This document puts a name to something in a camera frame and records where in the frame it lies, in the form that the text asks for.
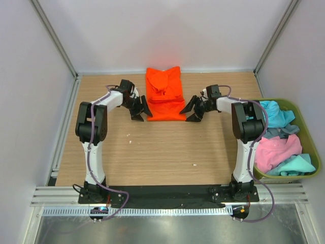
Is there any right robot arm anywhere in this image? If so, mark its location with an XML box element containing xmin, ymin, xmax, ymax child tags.
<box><xmin>179</xmin><ymin>84</ymin><xmax>268</xmax><ymax>201</ymax></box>

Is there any orange t-shirt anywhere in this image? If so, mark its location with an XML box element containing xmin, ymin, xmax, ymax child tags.
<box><xmin>145</xmin><ymin>66</ymin><xmax>186</xmax><ymax>121</ymax></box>

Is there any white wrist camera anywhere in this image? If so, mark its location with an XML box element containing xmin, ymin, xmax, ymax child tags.
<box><xmin>131</xmin><ymin>87</ymin><xmax>139</xmax><ymax>99</ymax></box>
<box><xmin>200</xmin><ymin>89</ymin><xmax>208</xmax><ymax>99</ymax></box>

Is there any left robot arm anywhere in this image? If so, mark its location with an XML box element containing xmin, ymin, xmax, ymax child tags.
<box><xmin>75</xmin><ymin>79</ymin><xmax>152</xmax><ymax>204</ymax></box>

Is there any light blue t-shirt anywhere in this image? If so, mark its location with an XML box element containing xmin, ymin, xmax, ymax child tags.
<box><xmin>260</xmin><ymin>100</ymin><xmax>296</xmax><ymax>129</ymax></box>

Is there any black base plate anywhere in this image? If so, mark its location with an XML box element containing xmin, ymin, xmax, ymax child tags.
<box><xmin>78</xmin><ymin>185</ymin><xmax>259</xmax><ymax>209</ymax></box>

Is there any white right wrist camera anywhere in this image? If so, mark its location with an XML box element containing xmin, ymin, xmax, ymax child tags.
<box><xmin>200</xmin><ymin>89</ymin><xmax>208</xmax><ymax>99</ymax></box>

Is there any turquoise t-shirt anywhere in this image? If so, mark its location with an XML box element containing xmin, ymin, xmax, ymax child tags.
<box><xmin>266</xmin><ymin>154</ymin><xmax>316</xmax><ymax>176</ymax></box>

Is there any white slotted cable duct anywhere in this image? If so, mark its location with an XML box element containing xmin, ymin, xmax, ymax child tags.
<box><xmin>43</xmin><ymin>206</ymin><xmax>233</xmax><ymax>217</ymax></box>

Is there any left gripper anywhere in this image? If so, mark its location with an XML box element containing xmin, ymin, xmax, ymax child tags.
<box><xmin>122</xmin><ymin>95</ymin><xmax>152</xmax><ymax>121</ymax></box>

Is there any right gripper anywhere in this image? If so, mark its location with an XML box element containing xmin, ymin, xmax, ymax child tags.
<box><xmin>180</xmin><ymin>95</ymin><xmax>213</xmax><ymax>123</ymax></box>

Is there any grey t-shirt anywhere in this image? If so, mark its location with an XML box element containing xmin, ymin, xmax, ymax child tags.
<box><xmin>264</xmin><ymin>124</ymin><xmax>300</xmax><ymax>139</ymax></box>

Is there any green laundry basket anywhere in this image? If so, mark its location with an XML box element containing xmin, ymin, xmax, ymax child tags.
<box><xmin>252</xmin><ymin>98</ymin><xmax>321</xmax><ymax>183</ymax></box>

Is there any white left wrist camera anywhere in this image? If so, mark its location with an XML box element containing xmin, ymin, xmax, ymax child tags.
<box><xmin>131</xmin><ymin>87</ymin><xmax>139</xmax><ymax>99</ymax></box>

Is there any pink t-shirt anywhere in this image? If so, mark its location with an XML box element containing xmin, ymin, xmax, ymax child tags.
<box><xmin>254</xmin><ymin>134</ymin><xmax>302</xmax><ymax>173</ymax></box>

